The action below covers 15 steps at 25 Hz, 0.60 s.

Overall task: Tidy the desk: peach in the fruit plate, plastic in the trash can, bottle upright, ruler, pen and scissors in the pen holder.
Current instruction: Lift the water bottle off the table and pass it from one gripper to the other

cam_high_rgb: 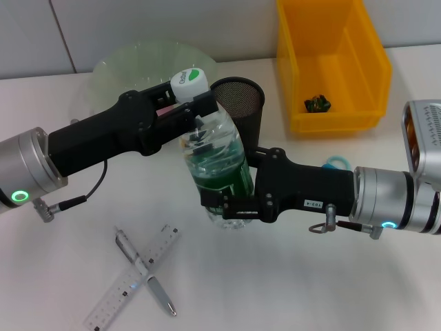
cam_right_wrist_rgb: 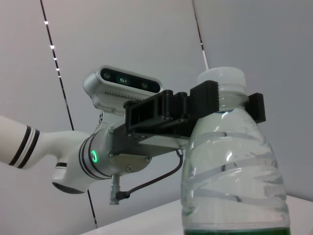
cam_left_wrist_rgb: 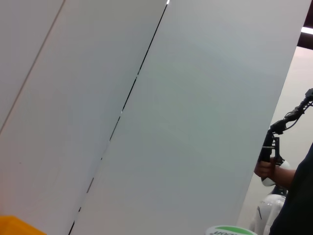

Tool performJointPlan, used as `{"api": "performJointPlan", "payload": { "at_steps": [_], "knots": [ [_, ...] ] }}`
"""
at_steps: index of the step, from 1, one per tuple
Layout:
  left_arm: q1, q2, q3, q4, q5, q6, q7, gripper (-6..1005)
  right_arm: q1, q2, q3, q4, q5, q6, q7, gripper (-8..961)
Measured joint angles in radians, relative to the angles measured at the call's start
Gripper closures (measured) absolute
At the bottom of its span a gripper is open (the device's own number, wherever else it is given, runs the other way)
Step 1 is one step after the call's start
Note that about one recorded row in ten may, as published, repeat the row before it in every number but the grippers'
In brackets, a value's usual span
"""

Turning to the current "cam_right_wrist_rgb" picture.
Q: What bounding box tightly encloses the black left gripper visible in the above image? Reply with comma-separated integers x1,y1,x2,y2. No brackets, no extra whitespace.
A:
112,79,221,158

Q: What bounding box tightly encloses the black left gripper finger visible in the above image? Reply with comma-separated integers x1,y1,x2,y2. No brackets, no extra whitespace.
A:
247,92,267,124

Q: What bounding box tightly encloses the green label water bottle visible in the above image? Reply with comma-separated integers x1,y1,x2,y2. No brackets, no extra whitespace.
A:
180,67,291,235

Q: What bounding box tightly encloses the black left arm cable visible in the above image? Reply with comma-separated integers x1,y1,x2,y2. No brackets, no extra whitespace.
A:
109,148,185,206

